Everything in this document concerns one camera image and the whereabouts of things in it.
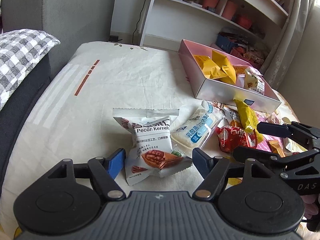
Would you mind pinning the red snack pack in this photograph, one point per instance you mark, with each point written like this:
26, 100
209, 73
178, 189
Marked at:
230, 137

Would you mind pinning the pink basket on floor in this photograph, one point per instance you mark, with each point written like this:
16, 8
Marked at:
250, 56

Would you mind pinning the pecan kernel snack pack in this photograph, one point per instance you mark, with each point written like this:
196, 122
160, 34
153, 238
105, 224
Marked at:
152, 152

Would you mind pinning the white cream snack pack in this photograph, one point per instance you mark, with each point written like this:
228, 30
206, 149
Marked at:
292, 146

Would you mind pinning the yellow snack pack in box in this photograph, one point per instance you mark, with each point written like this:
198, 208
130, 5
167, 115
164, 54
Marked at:
228, 74

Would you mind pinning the white bookshelf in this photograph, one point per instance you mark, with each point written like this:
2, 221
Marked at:
166, 22

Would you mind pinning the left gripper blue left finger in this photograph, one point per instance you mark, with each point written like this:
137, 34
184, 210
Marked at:
103, 172

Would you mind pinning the grey sofa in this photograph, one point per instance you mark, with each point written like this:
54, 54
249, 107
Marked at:
72, 22

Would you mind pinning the pecan pack in box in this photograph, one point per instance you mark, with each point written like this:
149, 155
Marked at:
253, 81

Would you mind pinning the blue storage bin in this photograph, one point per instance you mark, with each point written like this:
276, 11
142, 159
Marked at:
225, 43

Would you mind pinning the pink silver cardboard box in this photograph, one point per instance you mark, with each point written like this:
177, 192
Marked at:
215, 90

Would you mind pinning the gold snack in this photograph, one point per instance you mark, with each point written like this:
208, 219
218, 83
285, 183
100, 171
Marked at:
276, 148

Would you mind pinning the orange white snack pack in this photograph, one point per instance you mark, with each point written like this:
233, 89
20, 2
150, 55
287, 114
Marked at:
232, 117

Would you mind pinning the red shelf basket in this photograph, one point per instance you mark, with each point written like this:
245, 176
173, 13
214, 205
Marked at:
243, 21

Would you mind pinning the pink cup holder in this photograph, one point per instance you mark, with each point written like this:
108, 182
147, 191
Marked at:
229, 10

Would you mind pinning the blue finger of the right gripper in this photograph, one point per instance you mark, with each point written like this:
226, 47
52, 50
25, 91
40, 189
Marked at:
268, 159
276, 130

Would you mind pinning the floral tablecloth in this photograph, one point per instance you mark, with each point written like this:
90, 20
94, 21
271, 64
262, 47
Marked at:
73, 119

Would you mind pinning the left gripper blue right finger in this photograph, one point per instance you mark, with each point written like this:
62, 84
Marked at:
214, 173

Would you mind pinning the yellow snack pack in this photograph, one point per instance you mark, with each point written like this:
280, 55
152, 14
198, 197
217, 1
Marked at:
248, 119
228, 74

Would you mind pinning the lace curtain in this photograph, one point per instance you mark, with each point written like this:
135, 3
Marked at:
282, 53

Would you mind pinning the pink pen holder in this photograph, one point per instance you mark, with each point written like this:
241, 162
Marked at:
209, 4

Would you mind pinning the checkered grey pillow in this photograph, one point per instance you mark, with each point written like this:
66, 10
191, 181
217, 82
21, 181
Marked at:
21, 50

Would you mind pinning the white blue bread stick pack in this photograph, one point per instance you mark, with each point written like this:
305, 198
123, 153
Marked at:
199, 127

